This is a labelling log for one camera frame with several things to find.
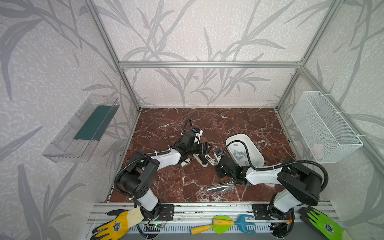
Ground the blue plastic toy wrench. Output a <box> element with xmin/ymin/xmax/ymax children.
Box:
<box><xmin>234</xmin><ymin>214</ymin><xmax>256</xmax><ymax>234</ymax></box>

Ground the silver metal garden trowel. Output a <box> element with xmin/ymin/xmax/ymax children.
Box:
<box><xmin>207</xmin><ymin>182</ymin><xmax>236</xmax><ymax>193</ymax></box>

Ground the black corrugated cable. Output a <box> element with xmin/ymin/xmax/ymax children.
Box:
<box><xmin>222</xmin><ymin>139</ymin><xmax>329</xmax><ymax>193</ymax></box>
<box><xmin>113</xmin><ymin>118</ymin><xmax>194</xmax><ymax>199</ymax></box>

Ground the yellow work glove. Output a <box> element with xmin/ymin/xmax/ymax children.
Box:
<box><xmin>90</xmin><ymin>207</ymin><xmax>145</xmax><ymax>240</ymax></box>

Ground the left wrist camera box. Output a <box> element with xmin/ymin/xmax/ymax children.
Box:
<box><xmin>182</xmin><ymin>129</ymin><xmax>203</xmax><ymax>146</ymax></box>

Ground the pink item in basket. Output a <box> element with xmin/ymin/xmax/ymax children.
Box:
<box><xmin>311</xmin><ymin>143</ymin><xmax>325</xmax><ymax>159</ymax></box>

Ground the left electronics board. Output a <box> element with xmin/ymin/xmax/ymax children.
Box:
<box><xmin>145</xmin><ymin>223</ymin><xmax>166</xmax><ymax>232</ymax></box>

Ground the left black corrugated cable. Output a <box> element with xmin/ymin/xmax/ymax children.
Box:
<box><xmin>113</xmin><ymin>118</ymin><xmax>194</xmax><ymax>199</ymax></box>

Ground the right electronics board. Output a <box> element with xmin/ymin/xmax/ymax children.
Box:
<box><xmin>270</xmin><ymin>223</ymin><xmax>294</xmax><ymax>239</ymax></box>

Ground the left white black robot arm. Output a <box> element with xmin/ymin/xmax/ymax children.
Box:
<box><xmin>114</xmin><ymin>140</ymin><xmax>212</xmax><ymax>220</ymax></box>

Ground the white wire mesh basket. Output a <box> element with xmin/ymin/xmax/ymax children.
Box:
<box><xmin>291</xmin><ymin>91</ymin><xmax>364</xmax><ymax>164</ymax></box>

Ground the right black corrugated cable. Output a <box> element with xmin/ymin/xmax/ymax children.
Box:
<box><xmin>222</xmin><ymin>139</ymin><xmax>329</xmax><ymax>193</ymax></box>

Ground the clear acrylic wall shelf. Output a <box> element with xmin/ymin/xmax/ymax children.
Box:
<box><xmin>42</xmin><ymin>94</ymin><xmax>120</xmax><ymax>163</ymax></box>

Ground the electronics board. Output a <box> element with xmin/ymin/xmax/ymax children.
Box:
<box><xmin>270</xmin><ymin>223</ymin><xmax>294</xmax><ymax>239</ymax></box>
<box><xmin>145</xmin><ymin>223</ymin><xmax>166</xmax><ymax>232</ymax></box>

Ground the small white mini stapler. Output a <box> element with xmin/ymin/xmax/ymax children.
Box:
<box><xmin>205</xmin><ymin>155</ymin><xmax>219</xmax><ymax>166</ymax></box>

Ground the white rectangular staple tray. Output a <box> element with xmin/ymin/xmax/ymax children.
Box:
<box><xmin>226</xmin><ymin>134</ymin><xmax>265</xmax><ymax>168</ymax></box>

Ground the green black work glove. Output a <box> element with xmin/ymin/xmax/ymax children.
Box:
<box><xmin>299</xmin><ymin>206</ymin><xmax>352</xmax><ymax>240</ymax></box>

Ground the yellow green toy tool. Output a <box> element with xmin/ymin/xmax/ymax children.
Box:
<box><xmin>190</xmin><ymin>215</ymin><xmax>235</xmax><ymax>236</ymax></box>

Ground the small beige staple remover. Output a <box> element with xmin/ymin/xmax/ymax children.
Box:
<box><xmin>181</xmin><ymin>158</ymin><xmax>191</xmax><ymax>168</ymax></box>

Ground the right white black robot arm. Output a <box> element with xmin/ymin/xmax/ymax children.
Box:
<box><xmin>215</xmin><ymin>156</ymin><xmax>329</xmax><ymax>215</ymax></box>

